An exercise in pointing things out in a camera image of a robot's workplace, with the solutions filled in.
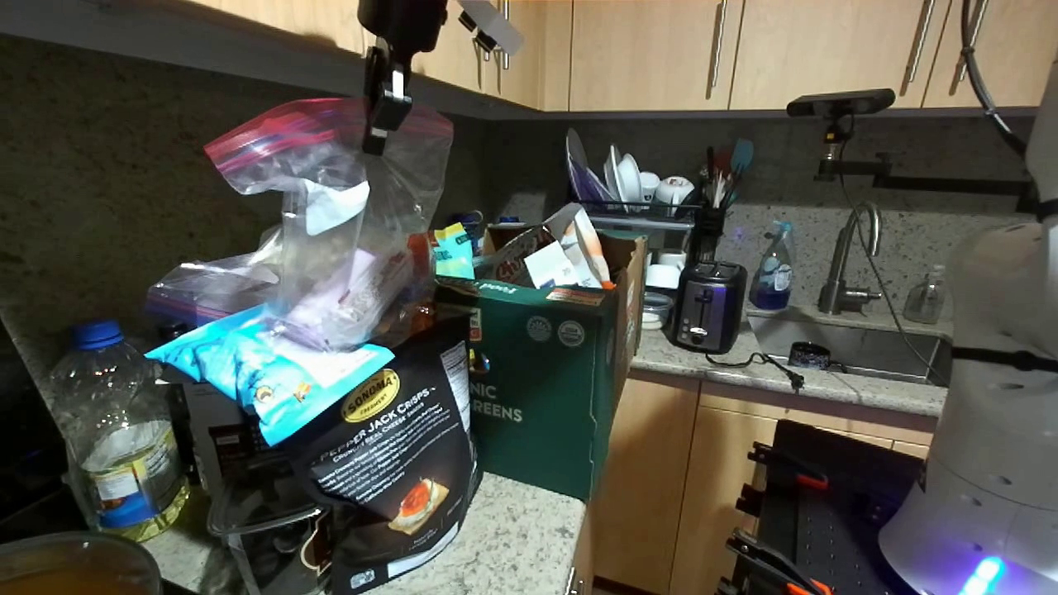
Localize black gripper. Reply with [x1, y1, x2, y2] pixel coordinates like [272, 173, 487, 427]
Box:
[354, 0, 450, 158]

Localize clear ziploc bag pink zip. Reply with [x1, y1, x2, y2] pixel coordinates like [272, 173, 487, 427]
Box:
[203, 94, 460, 353]

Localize teal organic snack bag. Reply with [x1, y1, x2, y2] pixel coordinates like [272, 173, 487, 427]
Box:
[428, 221, 480, 284]

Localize light blue snack bag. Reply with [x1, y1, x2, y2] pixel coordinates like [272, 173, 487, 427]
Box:
[142, 303, 398, 451]

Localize green cardboard organic greens box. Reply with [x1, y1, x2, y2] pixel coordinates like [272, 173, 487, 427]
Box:
[433, 236, 655, 507]

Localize black cracker chips bag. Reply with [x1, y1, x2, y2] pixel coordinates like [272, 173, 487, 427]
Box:
[289, 313, 487, 595]

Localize dish rack with dishes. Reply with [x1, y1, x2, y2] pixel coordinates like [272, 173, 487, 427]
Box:
[561, 125, 701, 252]

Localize black utensil holder with utensils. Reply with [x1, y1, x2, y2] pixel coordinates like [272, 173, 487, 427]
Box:
[683, 137, 759, 267]

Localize black toaster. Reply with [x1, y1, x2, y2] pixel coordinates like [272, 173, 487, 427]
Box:
[666, 257, 752, 359]

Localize blue spray bottle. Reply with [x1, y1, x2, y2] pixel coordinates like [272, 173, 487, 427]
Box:
[748, 219, 797, 318]

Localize plastic bottle with blue cap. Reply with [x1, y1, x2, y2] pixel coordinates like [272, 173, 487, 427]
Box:
[43, 318, 199, 548]

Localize wooden lower cabinets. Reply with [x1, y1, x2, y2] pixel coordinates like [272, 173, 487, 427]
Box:
[593, 371, 939, 595]

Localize metal sink faucet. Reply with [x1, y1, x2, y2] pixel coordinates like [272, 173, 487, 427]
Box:
[815, 199, 890, 318]

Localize steel kitchen sink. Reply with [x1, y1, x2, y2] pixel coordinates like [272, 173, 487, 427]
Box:
[756, 310, 958, 392]

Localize black orange clamp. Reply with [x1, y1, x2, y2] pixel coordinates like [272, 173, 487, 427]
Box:
[721, 532, 833, 595]
[745, 441, 833, 522]

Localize dark pot with orange liquid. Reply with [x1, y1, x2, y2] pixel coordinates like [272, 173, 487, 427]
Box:
[0, 532, 164, 595]

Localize clear soap dispenser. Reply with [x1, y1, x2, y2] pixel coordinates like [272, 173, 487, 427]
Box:
[898, 262, 951, 327]

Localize black robot cart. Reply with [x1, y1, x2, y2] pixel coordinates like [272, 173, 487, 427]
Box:
[756, 417, 931, 595]

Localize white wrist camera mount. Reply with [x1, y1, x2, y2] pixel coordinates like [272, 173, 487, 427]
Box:
[454, 0, 528, 61]

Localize black camera on clamp arm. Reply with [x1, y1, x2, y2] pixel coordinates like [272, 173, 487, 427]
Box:
[785, 85, 1045, 219]

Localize black power cord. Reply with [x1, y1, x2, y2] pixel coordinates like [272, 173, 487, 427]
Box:
[701, 346, 811, 398]

